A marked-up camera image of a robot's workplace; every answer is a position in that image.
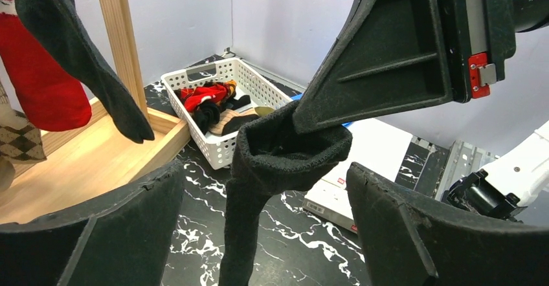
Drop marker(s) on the red garment in basket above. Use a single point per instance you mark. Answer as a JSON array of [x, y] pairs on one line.
[[216, 92]]

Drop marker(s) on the wooden hanger rack frame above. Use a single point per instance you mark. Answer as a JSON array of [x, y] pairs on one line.
[[95, 159]]

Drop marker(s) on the red sock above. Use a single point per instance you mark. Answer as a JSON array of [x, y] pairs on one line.
[[51, 99]]

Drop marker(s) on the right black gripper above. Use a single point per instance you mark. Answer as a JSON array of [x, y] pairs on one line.
[[390, 57]]

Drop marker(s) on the small white red box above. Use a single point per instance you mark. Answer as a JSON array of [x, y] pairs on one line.
[[333, 206]]

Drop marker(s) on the black sock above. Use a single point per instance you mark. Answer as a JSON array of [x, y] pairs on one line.
[[269, 159], [58, 29]]

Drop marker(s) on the blue folder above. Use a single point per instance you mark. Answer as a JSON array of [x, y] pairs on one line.
[[326, 111]]

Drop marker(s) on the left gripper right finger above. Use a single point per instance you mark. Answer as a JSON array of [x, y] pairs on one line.
[[408, 238]]

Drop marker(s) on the brown argyle sock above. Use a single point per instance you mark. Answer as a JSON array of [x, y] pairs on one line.
[[21, 141]]

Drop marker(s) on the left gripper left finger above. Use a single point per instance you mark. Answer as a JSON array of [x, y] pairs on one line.
[[121, 237]]

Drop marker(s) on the white perforated laundry basket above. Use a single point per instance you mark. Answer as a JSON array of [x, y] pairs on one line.
[[214, 127]]

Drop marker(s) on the white flat board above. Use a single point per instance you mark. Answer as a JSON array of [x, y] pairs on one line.
[[376, 145]]

